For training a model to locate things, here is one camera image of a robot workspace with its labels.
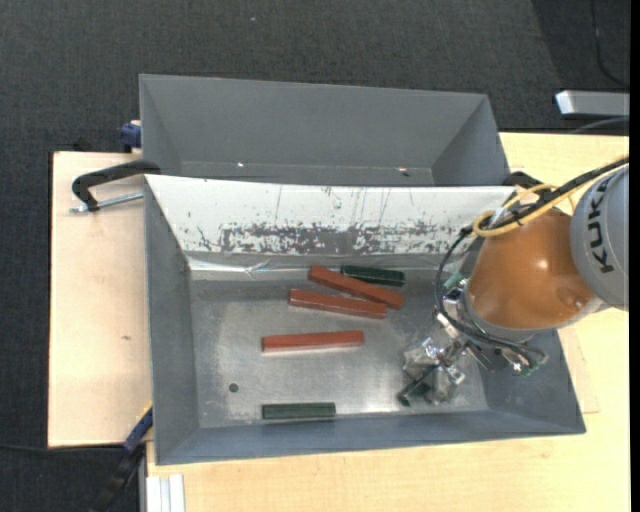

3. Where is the grey metal bin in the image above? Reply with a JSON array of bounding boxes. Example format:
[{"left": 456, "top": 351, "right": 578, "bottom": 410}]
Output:
[{"left": 138, "top": 73, "right": 587, "bottom": 466}]

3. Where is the pale wood flat board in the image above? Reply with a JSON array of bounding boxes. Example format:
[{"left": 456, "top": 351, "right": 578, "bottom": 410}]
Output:
[{"left": 47, "top": 151, "right": 154, "bottom": 449}]

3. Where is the red-brown flat block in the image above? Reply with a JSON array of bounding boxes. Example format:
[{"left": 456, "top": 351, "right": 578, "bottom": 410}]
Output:
[
  {"left": 287, "top": 288, "right": 389, "bottom": 321},
  {"left": 307, "top": 264, "right": 406, "bottom": 311},
  {"left": 260, "top": 329, "right": 366, "bottom": 355}
]

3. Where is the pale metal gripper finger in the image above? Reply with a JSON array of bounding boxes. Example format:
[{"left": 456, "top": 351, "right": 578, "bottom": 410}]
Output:
[
  {"left": 403, "top": 338, "right": 445, "bottom": 375},
  {"left": 428, "top": 361, "right": 467, "bottom": 405}
]

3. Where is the dark green flat block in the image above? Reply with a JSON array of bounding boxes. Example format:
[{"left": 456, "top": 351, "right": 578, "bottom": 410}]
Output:
[
  {"left": 260, "top": 401, "right": 338, "bottom": 422},
  {"left": 340, "top": 264, "right": 407, "bottom": 288}
]

